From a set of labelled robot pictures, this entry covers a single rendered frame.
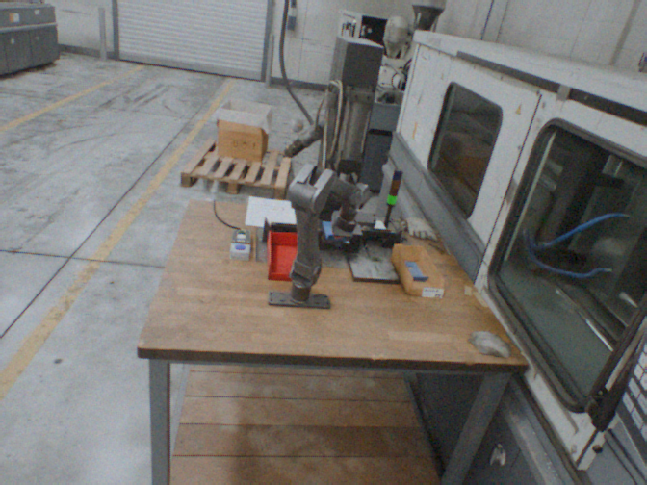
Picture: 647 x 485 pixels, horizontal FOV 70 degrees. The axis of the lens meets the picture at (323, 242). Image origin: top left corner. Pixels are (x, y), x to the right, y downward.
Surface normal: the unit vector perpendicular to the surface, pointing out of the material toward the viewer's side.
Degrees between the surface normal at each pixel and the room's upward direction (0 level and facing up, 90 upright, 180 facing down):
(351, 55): 90
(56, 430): 0
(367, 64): 90
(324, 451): 0
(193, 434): 0
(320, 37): 90
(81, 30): 90
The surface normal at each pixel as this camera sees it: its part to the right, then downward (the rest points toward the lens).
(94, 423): 0.15, -0.88
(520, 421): -0.41, -0.80
